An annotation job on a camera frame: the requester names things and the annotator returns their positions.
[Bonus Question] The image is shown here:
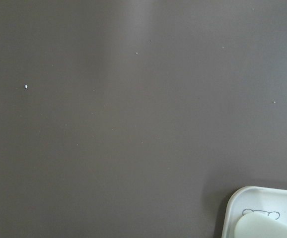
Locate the cream white cup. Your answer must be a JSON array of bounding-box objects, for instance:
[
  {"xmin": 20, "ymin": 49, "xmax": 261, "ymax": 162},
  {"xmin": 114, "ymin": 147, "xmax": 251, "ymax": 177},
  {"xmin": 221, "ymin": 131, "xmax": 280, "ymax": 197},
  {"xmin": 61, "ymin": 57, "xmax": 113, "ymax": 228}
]
[{"xmin": 234, "ymin": 213, "xmax": 287, "ymax": 238}]

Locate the beige rabbit tray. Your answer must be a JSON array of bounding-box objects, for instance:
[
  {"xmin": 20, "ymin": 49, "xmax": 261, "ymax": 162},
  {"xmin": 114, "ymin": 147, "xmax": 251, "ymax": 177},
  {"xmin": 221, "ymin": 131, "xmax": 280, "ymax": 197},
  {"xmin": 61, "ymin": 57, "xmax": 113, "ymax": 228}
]
[{"xmin": 215, "ymin": 185, "xmax": 287, "ymax": 238}]

